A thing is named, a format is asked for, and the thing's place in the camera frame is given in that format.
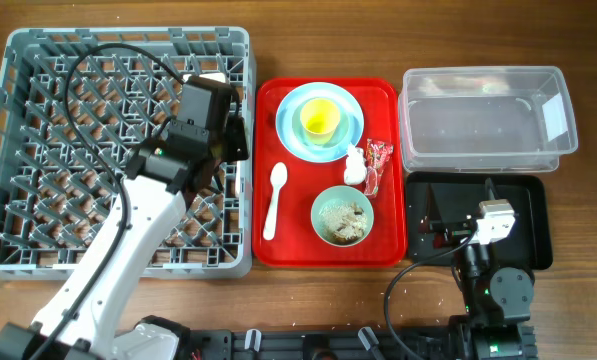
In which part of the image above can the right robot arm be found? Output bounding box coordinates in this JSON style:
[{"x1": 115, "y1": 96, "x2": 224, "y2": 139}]
[{"x1": 419, "y1": 180, "x2": 534, "y2": 359}]

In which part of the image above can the white tissue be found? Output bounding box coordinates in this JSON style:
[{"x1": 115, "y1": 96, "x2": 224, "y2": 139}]
[{"x1": 343, "y1": 144, "x2": 367, "y2": 186}]

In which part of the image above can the yellow plastic cup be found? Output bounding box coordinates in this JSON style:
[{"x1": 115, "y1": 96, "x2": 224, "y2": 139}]
[{"x1": 300, "y1": 98, "x2": 341, "y2": 145}]

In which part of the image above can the black waste tray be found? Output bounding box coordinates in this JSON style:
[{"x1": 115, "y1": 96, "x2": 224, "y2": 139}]
[{"x1": 405, "y1": 172, "x2": 553, "y2": 270}]

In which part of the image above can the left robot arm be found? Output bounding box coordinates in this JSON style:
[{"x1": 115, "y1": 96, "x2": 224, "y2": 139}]
[{"x1": 0, "y1": 76, "x2": 249, "y2": 359}]

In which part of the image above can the red snack wrapper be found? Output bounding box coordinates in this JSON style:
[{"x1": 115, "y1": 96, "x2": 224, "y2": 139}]
[{"x1": 364, "y1": 139, "x2": 394, "y2": 198}]

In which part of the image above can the clear plastic bin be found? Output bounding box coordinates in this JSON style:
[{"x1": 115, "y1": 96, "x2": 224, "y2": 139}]
[{"x1": 398, "y1": 66, "x2": 579, "y2": 173}]

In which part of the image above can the light blue plate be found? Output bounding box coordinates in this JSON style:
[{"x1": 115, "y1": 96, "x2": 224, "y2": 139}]
[{"x1": 275, "y1": 82, "x2": 364, "y2": 163}]

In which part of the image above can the food scraps and rice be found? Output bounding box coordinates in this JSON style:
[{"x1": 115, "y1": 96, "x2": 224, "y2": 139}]
[{"x1": 319, "y1": 201, "x2": 368, "y2": 245}]

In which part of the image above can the grey dishwasher rack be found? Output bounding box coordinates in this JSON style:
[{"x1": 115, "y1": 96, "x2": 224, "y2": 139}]
[{"x1": 0, "y1": 26, "x2": 256, "y2": 280}]

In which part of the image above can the white plastic spoon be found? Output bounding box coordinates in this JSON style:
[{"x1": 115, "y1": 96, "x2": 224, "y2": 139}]
[{"x1": 263, "y1": 162, "x2": 288, "y2": 241}]

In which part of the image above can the red plastic tray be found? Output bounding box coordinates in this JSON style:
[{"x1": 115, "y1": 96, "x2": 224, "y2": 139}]
[{"x1": 252, "y1": 78, "x2": 407, "y2": 268}]

